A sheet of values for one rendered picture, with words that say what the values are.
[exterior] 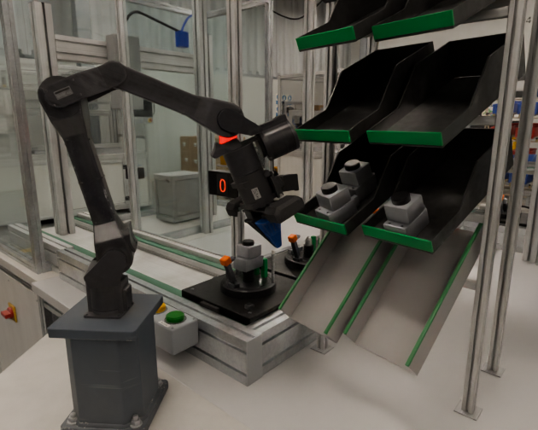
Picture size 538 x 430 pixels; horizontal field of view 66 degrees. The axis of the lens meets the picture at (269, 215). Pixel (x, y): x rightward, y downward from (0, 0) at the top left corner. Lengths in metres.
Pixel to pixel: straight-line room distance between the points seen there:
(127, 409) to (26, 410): 0.23
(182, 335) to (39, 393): 0.29
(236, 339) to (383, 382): 0.31
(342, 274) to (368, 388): 0.23
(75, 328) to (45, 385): 0.28
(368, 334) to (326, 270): 0.17
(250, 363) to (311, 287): 0.19
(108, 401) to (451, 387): 0.65
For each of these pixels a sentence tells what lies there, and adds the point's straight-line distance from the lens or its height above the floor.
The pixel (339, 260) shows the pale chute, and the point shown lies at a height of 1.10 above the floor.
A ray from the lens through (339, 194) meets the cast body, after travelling 0.75.
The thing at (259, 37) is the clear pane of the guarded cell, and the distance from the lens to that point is 2.38.
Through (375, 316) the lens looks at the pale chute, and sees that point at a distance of 0.81.
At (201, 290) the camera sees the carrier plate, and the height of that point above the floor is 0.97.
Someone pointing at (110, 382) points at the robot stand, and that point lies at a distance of 0.79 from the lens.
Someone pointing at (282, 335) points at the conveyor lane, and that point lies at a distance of 0.95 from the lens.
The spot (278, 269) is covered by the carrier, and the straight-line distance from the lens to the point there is 1.20.
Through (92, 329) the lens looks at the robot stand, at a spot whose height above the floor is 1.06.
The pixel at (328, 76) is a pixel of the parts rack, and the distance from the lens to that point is 0.90.
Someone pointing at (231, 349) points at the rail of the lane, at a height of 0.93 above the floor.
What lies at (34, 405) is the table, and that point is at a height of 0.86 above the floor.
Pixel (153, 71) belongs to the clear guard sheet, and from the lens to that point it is 1.54.
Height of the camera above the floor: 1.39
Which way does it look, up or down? 13 degrees down
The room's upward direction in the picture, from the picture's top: straight up
